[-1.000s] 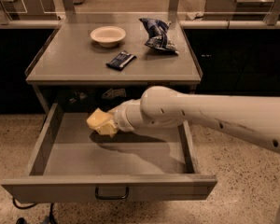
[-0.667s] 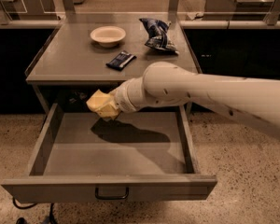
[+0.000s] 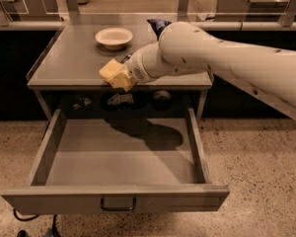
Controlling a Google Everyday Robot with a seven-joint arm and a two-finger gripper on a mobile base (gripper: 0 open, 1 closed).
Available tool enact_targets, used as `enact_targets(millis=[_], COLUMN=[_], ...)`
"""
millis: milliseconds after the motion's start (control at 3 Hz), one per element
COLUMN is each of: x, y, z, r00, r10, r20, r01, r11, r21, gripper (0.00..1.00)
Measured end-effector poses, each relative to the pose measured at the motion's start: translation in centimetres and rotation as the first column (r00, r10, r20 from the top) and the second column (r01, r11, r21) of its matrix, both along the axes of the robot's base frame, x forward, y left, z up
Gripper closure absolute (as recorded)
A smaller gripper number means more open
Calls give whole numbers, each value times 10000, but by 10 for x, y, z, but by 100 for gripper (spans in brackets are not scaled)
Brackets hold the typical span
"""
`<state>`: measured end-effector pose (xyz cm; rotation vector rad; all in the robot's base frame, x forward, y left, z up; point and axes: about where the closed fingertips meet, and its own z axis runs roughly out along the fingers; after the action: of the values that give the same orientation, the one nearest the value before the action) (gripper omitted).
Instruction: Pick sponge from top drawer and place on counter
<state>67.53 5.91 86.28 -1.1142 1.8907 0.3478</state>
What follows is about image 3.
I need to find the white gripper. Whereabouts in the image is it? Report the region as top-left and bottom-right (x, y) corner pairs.
(110, 42), (175, 92)

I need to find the yellow wavy sponge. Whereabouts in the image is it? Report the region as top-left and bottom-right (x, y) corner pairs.
(99, 58), (122, 82)

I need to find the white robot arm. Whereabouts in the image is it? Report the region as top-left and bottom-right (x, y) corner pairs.
(109, 22), (296, 120)

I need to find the grey metal counter cabinet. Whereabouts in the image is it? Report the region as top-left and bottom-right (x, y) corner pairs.
(28, 14), (212, 122)

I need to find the grey open top drawer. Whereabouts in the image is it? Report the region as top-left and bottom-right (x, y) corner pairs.
(1, 109), (229, 214)

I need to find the small object on shelf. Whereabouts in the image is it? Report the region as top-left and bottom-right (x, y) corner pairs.
(108, 93), (133, 106)

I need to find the dark blue snack bar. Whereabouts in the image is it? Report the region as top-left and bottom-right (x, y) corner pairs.
(120, 53), (132, 63)

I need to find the round dark object on shelf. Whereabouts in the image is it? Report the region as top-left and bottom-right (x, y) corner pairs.
(153, 91), (172, 109)

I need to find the white bowl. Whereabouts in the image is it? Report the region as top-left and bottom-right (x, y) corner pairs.
(95, 28), (133, 50)

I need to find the blue crumpled chip bag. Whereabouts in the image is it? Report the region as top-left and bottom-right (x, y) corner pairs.
(147, 19), (171, 38)

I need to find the background steel table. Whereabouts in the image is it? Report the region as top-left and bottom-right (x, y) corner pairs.
(214, 0), (290, 22)

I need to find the black drawer handle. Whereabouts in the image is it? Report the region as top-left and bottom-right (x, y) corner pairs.
(100, 197), (137, 212)

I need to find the white horizontal rail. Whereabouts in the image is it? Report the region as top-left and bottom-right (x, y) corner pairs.
(0, 20), (296, 32)

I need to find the black floor cable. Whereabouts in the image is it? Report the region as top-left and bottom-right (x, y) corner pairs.
(12, 207), (63, 237)

